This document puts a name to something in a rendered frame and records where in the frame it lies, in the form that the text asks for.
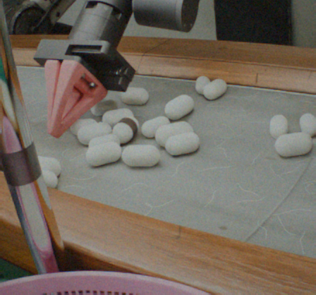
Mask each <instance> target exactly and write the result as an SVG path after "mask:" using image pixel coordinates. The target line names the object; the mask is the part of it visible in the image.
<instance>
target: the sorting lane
mask: <svg viewBox="0 0 316 295"><path fill-rule="evenodd" d="M16 68H17V69H16V70H17V73H18V77H19V83H20V87H21V90H22V95H23V99H24V102H25V109H26V112H27V114H28V119H29V125H30V128H31V131H32V136H33V139H34V142H35V149H36V151H37V156H41V157H53V158H55V159H57V160H58V161H59V162H60V164H61V173H60V174H59V175H58V176H57V186H56V188H55V189H56V190H59V191H63V192H66V193H70V194H72V195H76V196H80V197H82V198H86V199H89V200H93V201H96V202H99V203H104V204H107V205H110V206H113V207H117V208H121V209H123V210H127V211H131V212H135V213H138V214H140V215H144V216H148V217H152V218H155V219H159V220H162V221H165V222H172V223H174V224H179V225H181V226H185V227H189V228H191V229H196V230H197V229H198V230H200V231H205V232H208V233H211V234H215V235H216V234H217V235H220V236H225V237H226V238H230V239H236V240H239V241H245V242H248V243H252V244H257V245H260V246H264V247H265V246H266V247H268V248H272V249H274V248H275V249H277V250H280V251H286V252H288V253H294V254H298V255H302V256H307V257H309V258H310V257H311V258H315V259H316V134H315V135H314V136H312V137H311V138H312V148H311V150H310V151H309V152H308V153H307V154H304V155H297V156H291V157H283V156H281V155H280V154H279V153H278V152H277V151H276V149H275V142H276V141H277V140H276V139H274V138H273V137H272V135H271V133H270V121H271V120H272V118H273V116H276V115H282V116H284V117H286V119H287V128H288V134H290V133H299V132H302V131H301V128H300V118H301V117H302V116H303V115H304V114H312V115H313V116H314V117H315V118H316V95H310V94H305V93H298V92H285V91H278V90H271V89H265V88H252V87H246V86H238V85H227V89H226V92H225V93H224V94H223V95H221V96H220V97H218V98H216V99H215V100H209V99H207V98H206V97H205V96H204V95H201V94H199V93H197V91H196V89H195V86H196V80H183V79H175V78H161V77H154V76H139V75H134V76H133V79H132V81H131V82H130V85H129V86H128V87H129V88H142V89H144V90H146V91H147V93H148V95H149V97H148V100H147V101H146V103H144V104H126V103H124V102H122V100H121V92H116V91H110V90H108V93H107V96H106V97H105V98H104V99H103V100H114V101H115V102H116V103H117V105H118V109H121V108H127V109H129V110H131V111H132V113H133V117H134V118H135V119H136V120H137V121H138V124H139V128H138V132H137V133H136V134H135V135H134V136H133V138H132V139H131V140H129V141H128V142H127V143H120V144H119V147H120V149H121V156H120V157H119V158H120V159H119V160H118V161H116V162H112V163H108V164H101V165H99V166H93V165H91V164H90V163H89V162H88V161H87V158H86V154H87V151H88V150H89V145H84V144H82V143H81V142H80V141H79V140H78V136H77V135H74V134H73V133H72V131H71V127H69V128H68V129H67V130H66V131H65V132H64V133H63V134H62V135H61V137H60V138H54V137H52V136H51V135H50V134H48V133H47V110H48V101H47V84H46V78H45V68H43V67H39V68H37V67H29V66H16ZM181 95H187V96H189V97H191V99H192V101H193V105H194V107H193V110H192V111H191V112H190V113H188V114H186V115H185V116H183V117H181V118H180V119H177V120H173V119H170V118H169V117H168V116H167V115H166V113H165V106H166V104H167V103H168V102H170V101H171V100H173V99H174V98H177V97H179V96H181ZM158 116H165V117H166V118H167V119H168V120H169V121H170V124H173V123H176V122H180V121H185V122H187V123H189V124H190V125H191V126H192V127H193V130H194V133H195V134H197V135H198V137H199V140H200V144H199V147H198V149H197V150H196V151H195V152H190V153H186V154H182V155H171V154H169V153H168V152H167V150H166V148H165V147H162V146H161V145H159V144H158V142H157V141H156V138H155V137H153V138H148V137H146V136H144V135H143V134H142V129H141V128H142V125H143V124H144V123H145V122H146V121H149V120H151V119H155V118H157V117H158ZM129 145H153V146H155V147H156V148H157V149H158V151H159V154H160V158H159V161H158V163H156V164H155V165H154V166H152V167H130V166H128V165H127V164H125V163H124V162H123V160H122V152H123V150H124V149H125V148H126V147H128V146H129Z"/></svg>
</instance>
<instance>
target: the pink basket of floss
mask: <svg viewBox="0 0 316 295"><path fill-rule="evenodd" d="M80 290H82V291H83V292H82V293H80ZM59 291H60V292H61V293H62V294H58V292H59ZM65 291H68V294H65ZM72 291H75V293H73V292H72ZM87 291H90V292H89V293H87ZM94 291H97V293H94ZM101 291H104V293H101ZM108 291H111V294H110V293H108ZM51 292H54V295H124V294H123V293H126V295H130V294H133V295H210V294H208V293H207V292H203V291H200V290H199V289H194V288H192V287H190V286H186V285H183V284H179V283H178V282H170V281H168V280H165V279H160V278H153V277H148V276H144V275H134V274H129V273H120V272H103V271H89V272H84V271H77V272H60V273H59V272H56V273H51V274H49V273H48V274H45V275H35V276H31V277H23V278H19V279H13V280H11V281H7V282H2V283H0V295H44V294H45V293H46V294H47V295H51V294H50V293H51ZM116 292H118V294H116Z"/></svg>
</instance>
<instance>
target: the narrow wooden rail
mask: <svg viewBox="0 0 316 295"><path fill-rule="evenodd" d="M47 191H48V194H49V199H50V201H51V206H52V209H53V211H54V216H55V218H56V223H57V226H58V228H59V233H60V236H61V240H62V242H63V244H64V247H65V250H66V254H67V257H68V261H69V264H70V267H71V271H72V272H77V271H84V272H89V271H103V272H120V273H129V274H134V275H144V276H148V277H153V278H160V279H165V280H168V281H170V282H178V283H179V284H183V285H186V286H190V287H192V288H194V289H199V290H200V291H203V292H207V293H208V294H210V295H316V259H315V258H311V257H310V258H309V257H307V256H302V255H298V254H294V253H288V252H286V251H280V250H277V249H275V248H274V249H272V248H268V247H266V246H265V247H264V246H260V245H257V244H252V243H248V242H245V241H239V240H236V239H230V238H226V237H225V236H220V235H217V234H216V235H215V234H211V233H208V232H205V231H200V230H198V229H197V230H196V229H191V228H189V227H185V226H181V225H179V224H174V223H172V222H165V221H162V220H159V219H155V218H152V217H148V216H144V215H140V214H138V213H135V212H131V211H127V210H123V209H121V208H117V207H113V206H110V205H107V204H104V203H99V202H96V201H93V200H89V199H86V198H82V197H80V196H76V195H72V194H70V193H66V192H63V191H59V190H56V189H53V188H51V187H49V186H47ZM0 258H3V259H4V260H7V261H8V262H10V263H13V264H14V265H17V266H18V267H21V268H23V269H24V270H27V271H29V272H31V273H32V274H35V275H38V274H39V273H38V271H37V268H36V266H35V263H34V261H33V259H32V256H31V254H30V250H29V248H28V244H27V241H26V240H25V236H24V233H23V230H22V227H21V225H20V222H19V219H18V216H17V213H16V209H15V207H14V204H13V201H12V199H11V194H10V192H9V190H8V186H7V183H6V178H5V176H4V173H3V172H2V171H0Z"/></svg>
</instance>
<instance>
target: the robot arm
mask: <svg viewBox="0 0 316 295"><path fill-rule="evenodd" d="M199 1H200V0H86V2H85V3H84V5H83V8H82V9H81V12H80V14H79V16H78V18H77V20H76V22H75V24H74V26H73V29H72V30H71V33H70V35H69V36H68V39H67V40H46V39H41V40H40V42H39V45H38V47H37V49H36V53H35V55H34V57H33V59H34V60H35V61H36V62H37V63H38V64H39V65H40V66H45V78H46V84H47V101H48V110H47V133H48V134H50V135H51V136H52V137H54V138H60V137H61V135H62V134H63V133H64V132H65V131H66V130H67V129H68V128H69V127H70V126H71V125H73V123H74V122H75V121H76V120H77V119H79V118H80V117H81V116H82V115H83V114H85V113H86V112H88V111H89V110H90V109H91V108H93V107H94V106H95V105H96V104H97V103H98V102H100V101H101V100H103V99H104V98H105V97H106V96H107V93H108V90H110V91H116V92H127V89H128V86H129V85H130V82H131V81H132V79H133V76H134V74H135V69H134V68H133V67H132V66H131V65H130V64H129V63H128V62H127V61H126V59H125V58H124V57H123V56H121V55H120V54H119V52H118V51H117V50H116V49H117V47H118V45H119V42H120V41H121V38H122V35H123V33H124V31H125V29H126V26H127V24H128V21H129V20H130V17H131V15H132V13H133V17H134V19H135V22H136V23H137V24H138V25H143V26H147V27H151V28H160V29H165V30H177V31H181V32H190V31H191V29H192V27H193V25H194V24H195V21H196V18H197V16H198V10H199V8H198V5H199Z"/></svg>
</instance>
